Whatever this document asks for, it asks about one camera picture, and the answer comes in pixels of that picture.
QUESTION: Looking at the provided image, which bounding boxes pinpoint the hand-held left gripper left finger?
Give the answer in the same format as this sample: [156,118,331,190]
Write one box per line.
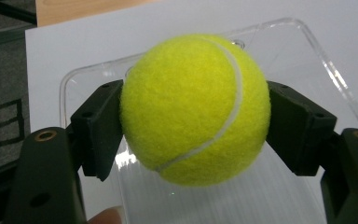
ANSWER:
[69,78,126,183]

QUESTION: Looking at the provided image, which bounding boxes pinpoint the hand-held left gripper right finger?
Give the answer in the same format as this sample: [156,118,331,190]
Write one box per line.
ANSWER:
[265,80,338,177]

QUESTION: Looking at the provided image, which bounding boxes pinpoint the clear plastic tray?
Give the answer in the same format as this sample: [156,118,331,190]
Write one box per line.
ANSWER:
[58,17,358,224]

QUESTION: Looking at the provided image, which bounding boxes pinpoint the yellow tennis ball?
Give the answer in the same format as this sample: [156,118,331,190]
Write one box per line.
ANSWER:
[118,33,272,188]

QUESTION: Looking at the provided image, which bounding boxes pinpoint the white board sheet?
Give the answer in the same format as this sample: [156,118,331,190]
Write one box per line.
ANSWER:
[24,0,358,224]

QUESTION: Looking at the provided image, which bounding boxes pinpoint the wooden table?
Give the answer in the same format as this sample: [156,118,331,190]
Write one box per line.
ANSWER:
[34,0,163,28]

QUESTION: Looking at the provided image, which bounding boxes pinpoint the black metal stand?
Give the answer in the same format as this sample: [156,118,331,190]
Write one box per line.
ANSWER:
[0,0,37,26]

